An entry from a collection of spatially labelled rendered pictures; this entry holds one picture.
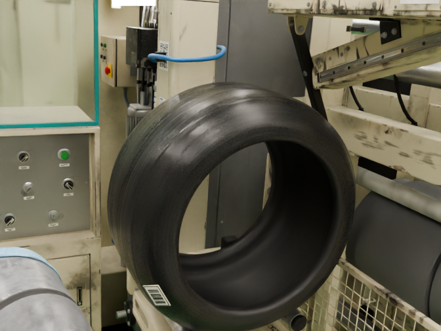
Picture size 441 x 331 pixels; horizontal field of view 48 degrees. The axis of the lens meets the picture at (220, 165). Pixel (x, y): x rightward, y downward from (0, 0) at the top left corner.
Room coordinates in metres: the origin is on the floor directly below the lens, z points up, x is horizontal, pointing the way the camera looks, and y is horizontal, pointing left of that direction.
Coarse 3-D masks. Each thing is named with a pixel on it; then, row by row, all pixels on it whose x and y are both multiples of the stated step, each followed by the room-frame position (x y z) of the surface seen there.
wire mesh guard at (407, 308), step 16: (352, 272) 1.20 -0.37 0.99; (336, 288) 1.26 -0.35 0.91; (384, 288) 1.11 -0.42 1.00; (336, 304) 1.25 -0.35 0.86; (368, 304) 1.14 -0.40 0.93; (400, 304) 1.05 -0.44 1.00; (336, 320) 1.25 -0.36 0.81; (384, 320) 1.09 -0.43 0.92; (416, 320) 1.00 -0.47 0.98; (432, 320) 0.98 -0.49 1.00
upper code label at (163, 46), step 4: (160, 44) 1.40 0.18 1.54; (164, 44) 1.37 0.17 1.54; (168, 44) 1.34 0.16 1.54; (160, 48) 1.40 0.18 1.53; (164, 48) 1.37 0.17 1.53; (168, 48) 1.34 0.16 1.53; (168, 52) 1.34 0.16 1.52; (160, 64) 1.40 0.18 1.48; (164, 64) 1.37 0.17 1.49; (160, 68) 1.40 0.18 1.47; (164, 68) 1.37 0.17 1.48
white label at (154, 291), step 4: (144, 288) 0.92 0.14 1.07; (148, 288) 0.92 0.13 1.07; (152, 288) 0.92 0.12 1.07; (156, 288) 0.91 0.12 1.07; (160, 288) 0.91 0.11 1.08; (148, 292) 0.93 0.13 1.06; (152, 292) 0.92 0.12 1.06; (156, 292) 0.92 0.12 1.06; (160, 292) 0.91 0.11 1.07; (152, 296) 0.93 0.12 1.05; (156, 296) 0.92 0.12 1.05; (160, 296) 0.92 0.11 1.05; (164, 296) 0.92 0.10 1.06; (152, 300) 0.93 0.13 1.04; (156, 300) 0.93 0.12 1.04; (160, 300) 0.92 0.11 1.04; (164, 300) 0.92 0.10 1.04; (156, 304) 0.93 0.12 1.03; (160, 304) 0.93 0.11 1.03; (164, 304) 0.92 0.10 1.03; (168, 304) 0.92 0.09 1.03
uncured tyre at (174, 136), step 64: (192, 128) 0.97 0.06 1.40; (256, 128) 0.99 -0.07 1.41; (320, 128) 1.07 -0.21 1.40; (128, 192) 0.97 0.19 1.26; (192, 192) 0.93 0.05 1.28; (320, 192) 1.28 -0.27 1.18; (128, 256) 0.94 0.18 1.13; (192, 256) 1.25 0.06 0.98; (256, 256) 1.30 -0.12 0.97; (320, 256) 1.10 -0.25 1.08; (192, 320) 0.94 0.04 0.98; (256, 320) 1.01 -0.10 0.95
